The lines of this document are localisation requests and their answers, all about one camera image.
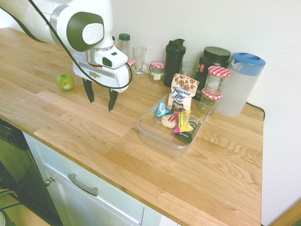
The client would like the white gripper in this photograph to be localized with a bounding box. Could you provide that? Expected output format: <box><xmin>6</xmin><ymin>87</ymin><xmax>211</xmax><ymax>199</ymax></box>
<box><xmin>71</xmin><ymin>51</ymin><xmax>131</xmax><ymax>112</ymax></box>

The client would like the green apple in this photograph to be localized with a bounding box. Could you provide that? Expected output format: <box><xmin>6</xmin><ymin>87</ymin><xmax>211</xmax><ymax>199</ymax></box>
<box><xmin>56</xmin><ymin>73</ymin><xmax>75</xmax><ymax>91</ymax></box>

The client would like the clear plastic container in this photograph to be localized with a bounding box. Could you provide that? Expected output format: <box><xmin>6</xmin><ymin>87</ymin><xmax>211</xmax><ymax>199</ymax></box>
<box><xmin>137</xmin><ymin>93</ymin><xmax>211</xmax><ymax>159</ymax></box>

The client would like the glass jar red checkered lid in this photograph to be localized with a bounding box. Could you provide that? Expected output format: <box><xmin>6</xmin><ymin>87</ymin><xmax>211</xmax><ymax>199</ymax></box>
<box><xmin>149</xmin><ymin>60</ymin><xmax>166</xmax><ymax>83</ymax></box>
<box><xmin>127</xmin><ymin>58</ymin><xmax>137</xmax><ymax>80</ymax></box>
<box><xmin>197</xmin><ymin>89</ymin><xmax>223</xmax><ymax>115</ymax></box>
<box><xmin>204</xmin><ymin>65</ymin><xmax>231</xmax><ymax>96</ymax></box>

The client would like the tall clear drinking glass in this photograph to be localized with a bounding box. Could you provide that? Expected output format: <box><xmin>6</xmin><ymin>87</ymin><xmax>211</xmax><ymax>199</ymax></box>
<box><xmin>132</xmin><ymin>45</ymin><xmax>150</xmax><ymax>77</ymax></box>

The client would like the clear bottle green cap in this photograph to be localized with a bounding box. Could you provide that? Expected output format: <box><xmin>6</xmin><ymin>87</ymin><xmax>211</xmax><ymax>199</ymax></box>
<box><xmin>118</xmin><ymin>33</ymin><xmax>131</xmax><ymax>59</ymax></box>

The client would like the blue snack wrapper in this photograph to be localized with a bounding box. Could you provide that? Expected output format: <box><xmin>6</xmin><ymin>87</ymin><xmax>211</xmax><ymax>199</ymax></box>
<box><xmin>156</xmin><ymin>101</ymin><xmax>173</xmax><ymax>118</ymax></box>

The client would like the round wrapped cookie pack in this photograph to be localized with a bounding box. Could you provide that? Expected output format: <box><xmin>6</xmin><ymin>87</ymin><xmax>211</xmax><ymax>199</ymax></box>
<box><xmin>161</xmin><ymin>114</ymin><xmax>177</xmax><ymax>129</ymax></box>

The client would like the black shaker bottle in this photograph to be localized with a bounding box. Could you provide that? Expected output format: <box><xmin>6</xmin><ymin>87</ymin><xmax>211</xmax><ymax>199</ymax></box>
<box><xmin>163</xmin><ymin>39</ymin><xmax>186</xmax><ymax>88</ymax></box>

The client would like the Famous Amos cookie bag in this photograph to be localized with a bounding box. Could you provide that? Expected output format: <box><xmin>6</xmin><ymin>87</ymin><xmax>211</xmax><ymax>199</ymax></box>
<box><xmin>167</xmin><ymin>73</ymin><xmax>200</xmax><ymax>112</ymax></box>

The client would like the pink snack wrapper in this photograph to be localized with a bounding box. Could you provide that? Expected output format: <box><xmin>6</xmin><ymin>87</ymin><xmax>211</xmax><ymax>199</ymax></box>
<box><xmin>173</xmin><ymin>111</ymin><xmax>186</xmax><ymax>135</ymax></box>

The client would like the yellow snack bar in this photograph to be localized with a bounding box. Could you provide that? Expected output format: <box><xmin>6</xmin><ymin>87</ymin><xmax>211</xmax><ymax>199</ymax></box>
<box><xmin>177</xmin><ymin>110</ymin><xmax>193</xmax><ymax>132</ymax></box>

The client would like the clear glass tumbler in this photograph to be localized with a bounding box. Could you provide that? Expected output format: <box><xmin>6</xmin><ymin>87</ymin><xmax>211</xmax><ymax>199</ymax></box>
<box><xmin>180</xmin><ymin>61</ymin><xmax>198</xmax><ymax>78</ymax></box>

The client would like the dark green snack packet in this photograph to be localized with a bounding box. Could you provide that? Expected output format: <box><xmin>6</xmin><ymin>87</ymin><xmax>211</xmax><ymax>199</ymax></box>
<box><xmin>174</xmin><ymin>121</ymin><xmax>198</xmax><ymax>145</ymax></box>

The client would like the black dishwasher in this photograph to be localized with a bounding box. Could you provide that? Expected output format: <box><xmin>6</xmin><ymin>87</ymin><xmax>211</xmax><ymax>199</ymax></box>
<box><xmin>0</xmin><ymin>119</ymin><xmax>63</xmax><ymax>226</ymax></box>

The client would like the white drawer front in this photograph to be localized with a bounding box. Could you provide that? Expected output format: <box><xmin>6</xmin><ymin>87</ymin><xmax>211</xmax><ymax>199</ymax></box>
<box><xmin>22</xmin><ymin>131</ymin><xmax>145</xmax><ymax>226</ymax></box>

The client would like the black Vega protein tub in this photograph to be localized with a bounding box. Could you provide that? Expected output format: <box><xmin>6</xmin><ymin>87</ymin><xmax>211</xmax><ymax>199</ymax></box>
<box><xmin>194</xmin><ymin>46</ymin><xmax>232</xmax><ymax>102</ymax></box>

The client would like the clear pitcher blue lid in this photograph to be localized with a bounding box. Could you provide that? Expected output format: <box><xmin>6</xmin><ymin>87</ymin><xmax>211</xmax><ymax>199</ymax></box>
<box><xmin>215</xmin><ymin>52</ymin><xmax>266</xmax><ymax>118</ymax></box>

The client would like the black cable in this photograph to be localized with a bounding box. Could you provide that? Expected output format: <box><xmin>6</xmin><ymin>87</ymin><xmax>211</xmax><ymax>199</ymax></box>
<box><xmin>28</xmin><ymin>0</ymin><xmax>134</xmax><ymax>90</ymax></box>
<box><xmin>0</xmin><ymin>6</ymin><xmax>47</xmax><ymax>45</ymax></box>

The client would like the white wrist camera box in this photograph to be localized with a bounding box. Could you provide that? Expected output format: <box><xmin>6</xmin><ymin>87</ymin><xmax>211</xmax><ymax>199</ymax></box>
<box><xmin>95</xmin><ymin>46</ymin><xmax>129</xmax><ymax>70</ymax></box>

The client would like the silver drawer handle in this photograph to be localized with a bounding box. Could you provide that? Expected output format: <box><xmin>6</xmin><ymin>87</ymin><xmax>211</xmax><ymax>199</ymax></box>
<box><xmin>67</xmin><ymin>173</ymin><xmax>99</xmax><ymax>196</ymax></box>

